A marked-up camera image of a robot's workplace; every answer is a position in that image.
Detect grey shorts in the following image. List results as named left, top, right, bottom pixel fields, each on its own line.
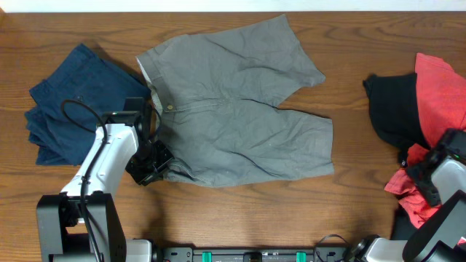
left=137, top=15, right=334, bottom=187

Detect folded navy blue shorts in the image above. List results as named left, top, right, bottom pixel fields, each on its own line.
left=25, top=44, right=150, bottom=165

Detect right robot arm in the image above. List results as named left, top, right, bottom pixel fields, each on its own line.
left=352, top=129, right=465, bottom=262

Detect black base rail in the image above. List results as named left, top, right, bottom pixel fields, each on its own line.
left=151, top=234, right=361, bottom=262

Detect black garment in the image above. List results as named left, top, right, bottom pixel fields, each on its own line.
left=363, top=73, right=430, bottom=167

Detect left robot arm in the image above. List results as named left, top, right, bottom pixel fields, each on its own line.
left=36, top=109, right=172, bottom=262

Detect red shorts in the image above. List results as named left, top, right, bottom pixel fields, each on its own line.
left=384, top=52, right=465, bottom=228

